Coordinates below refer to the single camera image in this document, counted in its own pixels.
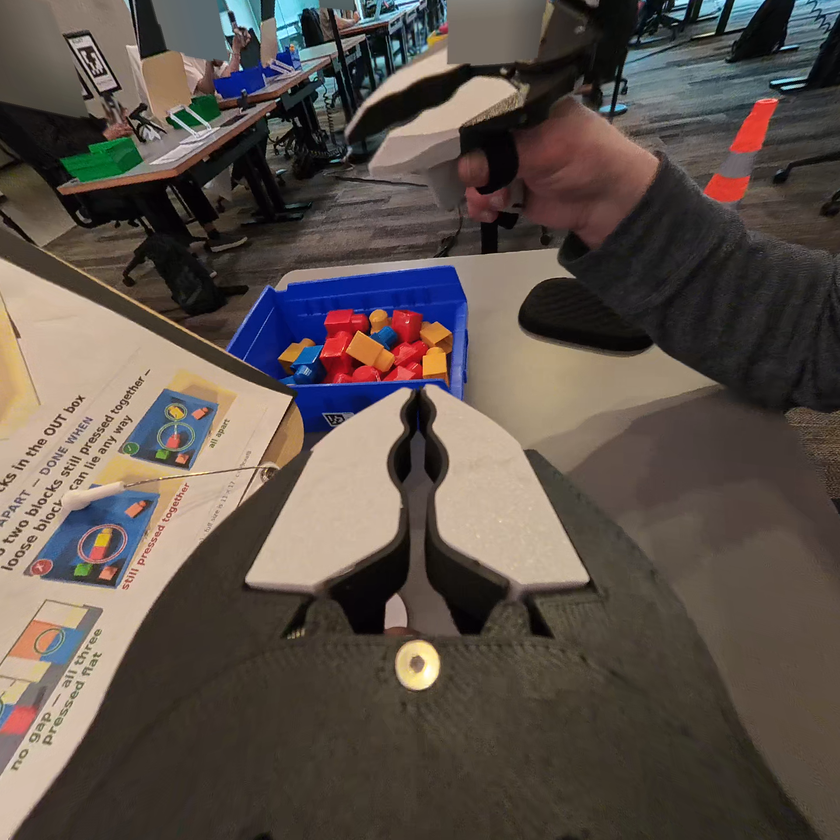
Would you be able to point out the grey desk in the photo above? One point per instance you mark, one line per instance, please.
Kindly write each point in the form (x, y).
(656, 459)

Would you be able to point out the black office chair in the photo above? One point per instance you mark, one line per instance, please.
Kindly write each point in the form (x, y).
(807, 167)

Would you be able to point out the pile of toy blocks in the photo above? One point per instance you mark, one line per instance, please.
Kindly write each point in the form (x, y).
(367, 354)

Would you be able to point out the person's right hand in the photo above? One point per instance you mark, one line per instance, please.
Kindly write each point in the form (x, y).
(577, 177)

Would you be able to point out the printed instruction sheet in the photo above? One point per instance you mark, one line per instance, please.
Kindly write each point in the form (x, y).
(98, 367)

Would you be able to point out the green plastic bin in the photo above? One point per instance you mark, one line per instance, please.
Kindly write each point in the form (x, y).
(98, 161)

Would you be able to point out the small blue plastic bin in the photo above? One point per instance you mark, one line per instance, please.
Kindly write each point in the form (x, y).
(239, 82)

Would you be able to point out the person's right forearm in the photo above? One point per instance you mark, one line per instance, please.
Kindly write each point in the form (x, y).
(722, 295)

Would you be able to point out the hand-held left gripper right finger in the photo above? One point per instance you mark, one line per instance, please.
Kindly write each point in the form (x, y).
(505, 525)

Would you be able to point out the wooden table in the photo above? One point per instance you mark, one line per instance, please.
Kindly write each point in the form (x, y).
(197, 144)

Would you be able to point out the instruction sheet on stand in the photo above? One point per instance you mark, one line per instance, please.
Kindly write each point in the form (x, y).
(294, 426)

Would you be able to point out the black backpack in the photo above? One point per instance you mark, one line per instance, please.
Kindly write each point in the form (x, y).
(761, 33)
(184, 275)

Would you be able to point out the green plastic object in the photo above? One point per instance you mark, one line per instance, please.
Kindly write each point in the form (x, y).
(197, 108)

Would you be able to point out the orange traffic cone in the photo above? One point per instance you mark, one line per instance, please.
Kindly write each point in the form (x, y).
(741, 177)

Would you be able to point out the blue bin of blocks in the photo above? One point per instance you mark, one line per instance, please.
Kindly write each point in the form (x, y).
(302, 308)

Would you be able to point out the printed marker sign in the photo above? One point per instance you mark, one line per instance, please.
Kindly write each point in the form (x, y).
(92, 62)

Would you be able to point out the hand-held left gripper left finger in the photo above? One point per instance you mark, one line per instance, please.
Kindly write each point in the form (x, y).
(328, 525)

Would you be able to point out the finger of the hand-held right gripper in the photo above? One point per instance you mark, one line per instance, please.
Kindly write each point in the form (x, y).
(433, 138)
(407, 98)

